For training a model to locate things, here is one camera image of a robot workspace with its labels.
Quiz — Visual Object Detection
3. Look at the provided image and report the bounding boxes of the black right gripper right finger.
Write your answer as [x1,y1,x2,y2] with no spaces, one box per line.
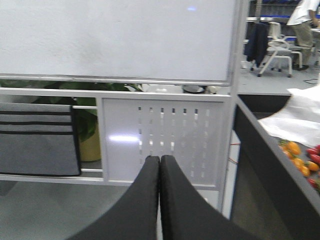
[160,155,257,240]

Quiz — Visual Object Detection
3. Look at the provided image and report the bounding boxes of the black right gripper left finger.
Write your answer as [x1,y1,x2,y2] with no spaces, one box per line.
[69,156,160,240]

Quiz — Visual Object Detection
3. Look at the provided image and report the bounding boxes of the green potted plant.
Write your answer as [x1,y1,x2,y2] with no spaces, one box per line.
[0,80,142,162]

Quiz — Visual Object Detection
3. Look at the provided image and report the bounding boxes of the grey fabric organizer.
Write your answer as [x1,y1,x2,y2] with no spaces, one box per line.
[0,102,81,177]

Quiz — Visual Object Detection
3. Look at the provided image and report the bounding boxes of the white rolling whiteboard stand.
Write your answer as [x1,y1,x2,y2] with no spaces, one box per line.
[0,0,248,211]

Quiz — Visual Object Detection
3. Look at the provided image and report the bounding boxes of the white office chair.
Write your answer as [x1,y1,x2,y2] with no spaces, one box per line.
[257,21,303,78]

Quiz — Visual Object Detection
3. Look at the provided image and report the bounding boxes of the person in white shirt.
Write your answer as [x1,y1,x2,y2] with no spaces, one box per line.
[287,0,320,71]

